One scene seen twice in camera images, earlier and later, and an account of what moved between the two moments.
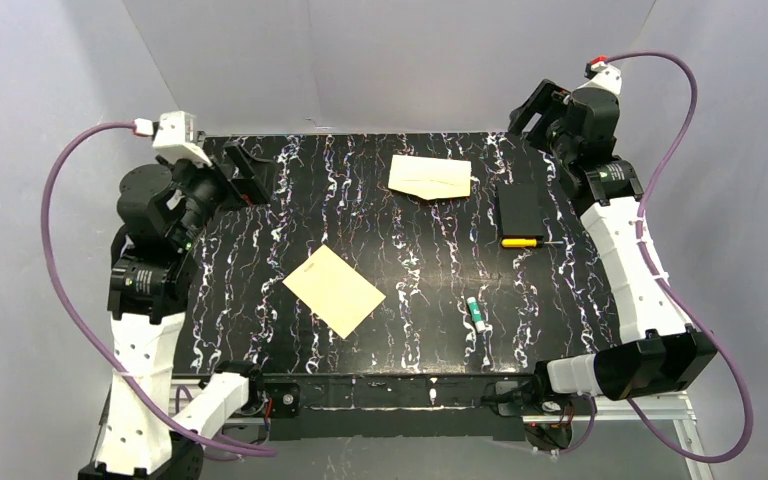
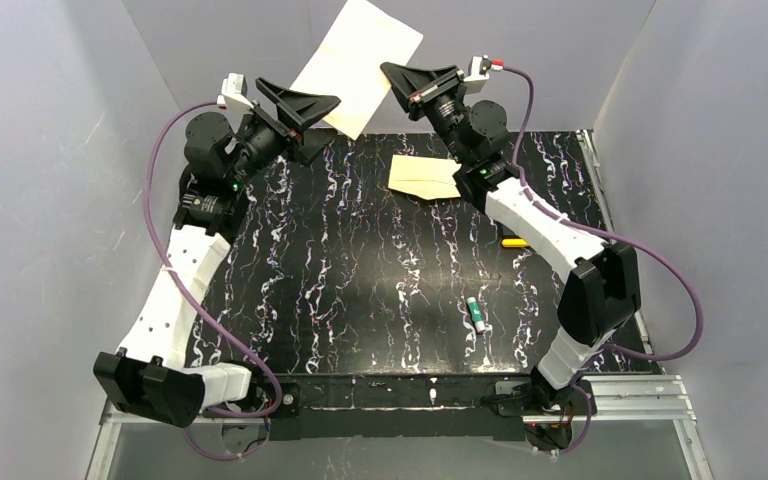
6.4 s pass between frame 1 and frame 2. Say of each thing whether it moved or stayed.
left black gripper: moved
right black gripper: moved
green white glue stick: stayed
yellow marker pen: stayed
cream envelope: stayed
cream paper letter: moved
